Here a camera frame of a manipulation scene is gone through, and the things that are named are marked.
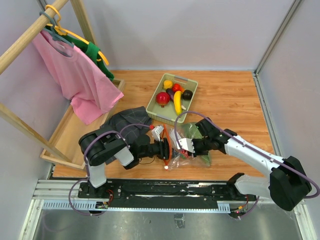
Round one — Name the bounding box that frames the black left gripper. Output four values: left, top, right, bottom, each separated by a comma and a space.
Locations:
139, 137, 181, 161

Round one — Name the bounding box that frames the green fake leafy vegetable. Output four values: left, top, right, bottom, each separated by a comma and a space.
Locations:
179, 122, 212, 167

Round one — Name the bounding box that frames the clear zip top bag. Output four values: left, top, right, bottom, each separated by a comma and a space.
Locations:
162, 122, 212, 170

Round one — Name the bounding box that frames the red fake apple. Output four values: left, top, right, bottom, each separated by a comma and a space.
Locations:
155, 92, 171, 108

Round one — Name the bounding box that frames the dark fake avocado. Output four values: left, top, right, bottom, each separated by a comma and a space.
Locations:
182, 89, 193, 101

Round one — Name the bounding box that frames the yellow fake banana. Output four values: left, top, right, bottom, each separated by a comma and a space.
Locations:
173, 90, 182, 115

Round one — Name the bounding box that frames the purple fake eggplant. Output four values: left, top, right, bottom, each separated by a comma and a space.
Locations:
166, 88, 187, 111

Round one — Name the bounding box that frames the yellow fake orange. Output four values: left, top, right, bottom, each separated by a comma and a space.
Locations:
163, 80, 174, 90

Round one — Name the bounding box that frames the orange fake peach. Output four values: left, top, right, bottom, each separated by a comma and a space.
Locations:
180, 151, 190, 160

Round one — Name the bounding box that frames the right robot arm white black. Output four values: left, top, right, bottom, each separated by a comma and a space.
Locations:
191, 119, 312, 211

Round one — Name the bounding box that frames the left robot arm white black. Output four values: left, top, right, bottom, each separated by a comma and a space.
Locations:
78, 123, 174, 198

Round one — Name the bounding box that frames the dark grey checked cloth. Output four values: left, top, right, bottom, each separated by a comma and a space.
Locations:
100, 106, 153, 145

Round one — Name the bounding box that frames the pink t-shirt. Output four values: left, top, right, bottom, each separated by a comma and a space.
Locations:
32, 31, 124, 125

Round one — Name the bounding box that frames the wooden clothes rack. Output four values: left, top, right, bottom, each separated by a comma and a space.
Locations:
0, 0, 126, 171

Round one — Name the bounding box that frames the green t-shirt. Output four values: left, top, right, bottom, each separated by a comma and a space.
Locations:
64, 35, 115, 81

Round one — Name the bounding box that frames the grey clothes hanger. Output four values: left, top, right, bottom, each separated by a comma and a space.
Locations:
39, 11, 74, 49

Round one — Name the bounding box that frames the yellow clothes hanger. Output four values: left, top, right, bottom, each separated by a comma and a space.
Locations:
44, 4, 110, 66

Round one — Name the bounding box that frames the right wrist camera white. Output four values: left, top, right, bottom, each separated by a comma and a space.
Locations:
177, 138, 195, 153

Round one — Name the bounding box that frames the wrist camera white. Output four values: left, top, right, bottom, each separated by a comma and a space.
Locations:
151, 125, 164, 142
177, 138, 195, 153

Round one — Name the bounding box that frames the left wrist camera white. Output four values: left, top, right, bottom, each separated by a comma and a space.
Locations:
151, 125, 164, 142

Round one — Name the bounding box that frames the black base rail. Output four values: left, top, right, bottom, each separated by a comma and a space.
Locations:
47, 176, 258, 216

